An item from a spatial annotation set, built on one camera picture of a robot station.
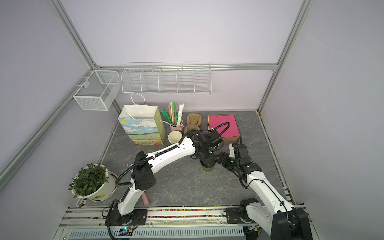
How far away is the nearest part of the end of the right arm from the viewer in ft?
1.99

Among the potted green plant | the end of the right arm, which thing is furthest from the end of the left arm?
the potted green plant

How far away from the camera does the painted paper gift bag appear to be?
842mm
